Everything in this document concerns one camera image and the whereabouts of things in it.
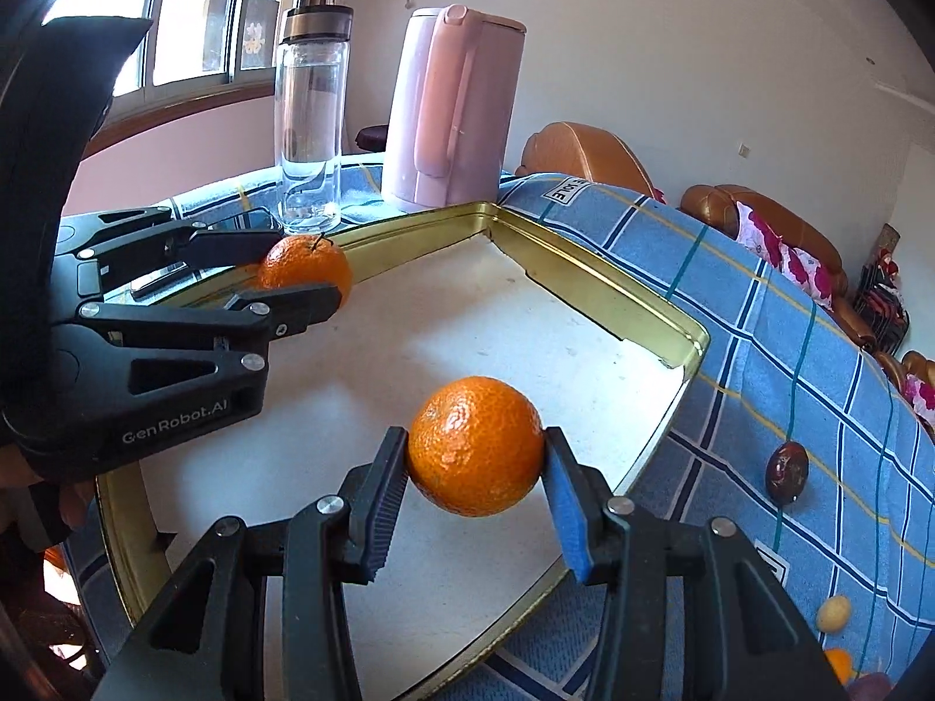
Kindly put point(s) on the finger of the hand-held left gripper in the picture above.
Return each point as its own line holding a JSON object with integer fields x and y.
{"x": 292, "y": 307}
{"x": 219, "y": 242}

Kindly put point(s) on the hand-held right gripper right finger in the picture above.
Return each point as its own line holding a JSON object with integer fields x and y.
{"x": 568, "y": 526}

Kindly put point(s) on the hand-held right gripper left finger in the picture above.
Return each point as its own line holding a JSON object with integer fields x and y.
{"x": 381, "y": 518}

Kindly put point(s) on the orange mandarin with stem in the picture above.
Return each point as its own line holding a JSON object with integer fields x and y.
{"x": 307, "y": 266}

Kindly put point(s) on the golden metal tin box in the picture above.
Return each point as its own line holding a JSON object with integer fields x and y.
{"x": 577, "y": 259}

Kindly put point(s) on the pink purple round fruit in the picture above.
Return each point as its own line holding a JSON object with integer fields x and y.
{"x": 869, "y": 688}

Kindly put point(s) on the clear glass bottle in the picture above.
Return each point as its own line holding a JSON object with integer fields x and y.
{"x": 310, "y": 124}

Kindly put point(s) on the dark round stool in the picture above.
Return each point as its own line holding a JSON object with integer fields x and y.
{"x": 372, "y": 137}

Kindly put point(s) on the dark red round fruit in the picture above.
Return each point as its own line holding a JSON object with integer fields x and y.
{"x": 787, "y": 471}

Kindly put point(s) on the pink electric kettle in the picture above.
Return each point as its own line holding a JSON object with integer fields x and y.
{"x": 445, "y": 109}

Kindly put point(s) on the blue plaid tablecloth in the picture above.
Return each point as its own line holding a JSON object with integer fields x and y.
{"x": 730, "y": 299}

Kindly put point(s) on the small yellow fruit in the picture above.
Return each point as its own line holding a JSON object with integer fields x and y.
{"x": 833, "y": 613}

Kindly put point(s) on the brown leather armchair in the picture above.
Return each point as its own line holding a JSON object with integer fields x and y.
{"x": 584, "y": 153}

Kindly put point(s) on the long brown leather sofa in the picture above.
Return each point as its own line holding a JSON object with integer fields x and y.
{"x": 774, "y": 215}

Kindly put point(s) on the small brown leather sofa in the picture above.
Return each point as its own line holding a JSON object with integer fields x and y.
{"x": 913, "y": 369}

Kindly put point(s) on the black chairs with red items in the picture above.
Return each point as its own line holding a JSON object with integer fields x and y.
{"x": 884, "y": 299}

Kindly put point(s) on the window with frame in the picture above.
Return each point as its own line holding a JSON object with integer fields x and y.
{"x": 197, "y": 7}

